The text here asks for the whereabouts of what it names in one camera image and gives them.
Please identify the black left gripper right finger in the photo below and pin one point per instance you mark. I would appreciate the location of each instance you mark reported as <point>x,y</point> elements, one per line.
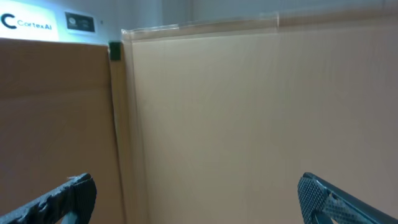
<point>321,202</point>

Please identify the black small wall plaque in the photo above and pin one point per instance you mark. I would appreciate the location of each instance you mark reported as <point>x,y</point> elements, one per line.
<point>80,22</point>

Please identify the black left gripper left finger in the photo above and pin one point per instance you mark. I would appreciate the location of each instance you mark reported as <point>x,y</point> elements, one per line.
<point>71,202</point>

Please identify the brown cardboard panel left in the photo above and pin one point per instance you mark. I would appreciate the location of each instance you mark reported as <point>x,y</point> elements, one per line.
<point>57,122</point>

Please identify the beige cardboard panel right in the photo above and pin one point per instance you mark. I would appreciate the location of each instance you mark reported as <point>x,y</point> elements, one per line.
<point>216,122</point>

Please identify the green clip on cardboard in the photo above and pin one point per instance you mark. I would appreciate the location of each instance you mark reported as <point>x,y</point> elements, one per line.
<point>115,48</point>

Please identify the white CortexAI wall sign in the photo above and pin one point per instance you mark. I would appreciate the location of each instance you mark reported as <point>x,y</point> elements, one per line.
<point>25,21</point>

